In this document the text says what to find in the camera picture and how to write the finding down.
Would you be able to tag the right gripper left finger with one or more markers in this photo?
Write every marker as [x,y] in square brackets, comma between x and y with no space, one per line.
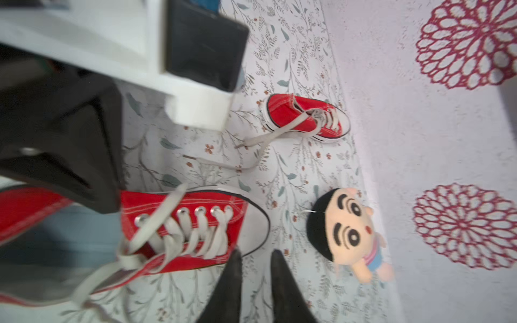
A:
[225,303]

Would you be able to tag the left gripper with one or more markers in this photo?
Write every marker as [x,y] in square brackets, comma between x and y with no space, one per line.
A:
[61,129]

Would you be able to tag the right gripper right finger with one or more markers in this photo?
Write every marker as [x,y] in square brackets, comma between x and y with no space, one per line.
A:
[289,304]

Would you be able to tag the red sneaker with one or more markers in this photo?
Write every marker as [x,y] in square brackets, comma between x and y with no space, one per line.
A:
[180,230]
[289,116]

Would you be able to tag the plush doll head toy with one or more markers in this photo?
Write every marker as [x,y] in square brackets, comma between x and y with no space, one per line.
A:
[341,229]

